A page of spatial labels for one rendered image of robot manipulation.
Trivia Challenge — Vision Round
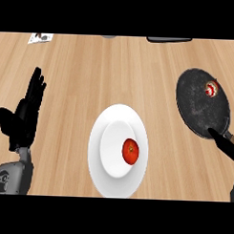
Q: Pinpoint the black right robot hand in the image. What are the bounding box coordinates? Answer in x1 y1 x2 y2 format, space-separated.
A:
205 127 234 164

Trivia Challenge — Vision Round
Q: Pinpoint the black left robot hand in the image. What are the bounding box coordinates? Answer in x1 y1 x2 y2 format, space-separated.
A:
0 65 48 155

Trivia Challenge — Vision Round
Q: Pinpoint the dark grey frying pan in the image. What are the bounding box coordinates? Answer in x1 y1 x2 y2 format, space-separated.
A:
174 67 234 148

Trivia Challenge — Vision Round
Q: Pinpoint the white plate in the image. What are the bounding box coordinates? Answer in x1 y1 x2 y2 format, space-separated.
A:
86 102 151 201

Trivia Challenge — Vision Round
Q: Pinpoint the red and white small item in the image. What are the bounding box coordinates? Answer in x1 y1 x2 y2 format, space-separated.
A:
203 80 220 98

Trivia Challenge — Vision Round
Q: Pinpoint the white printed card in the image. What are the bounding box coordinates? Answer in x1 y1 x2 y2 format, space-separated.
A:
27 32 55 46

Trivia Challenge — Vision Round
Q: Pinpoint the black flat appliance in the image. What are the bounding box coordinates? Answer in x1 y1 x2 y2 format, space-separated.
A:
145 36 193 45

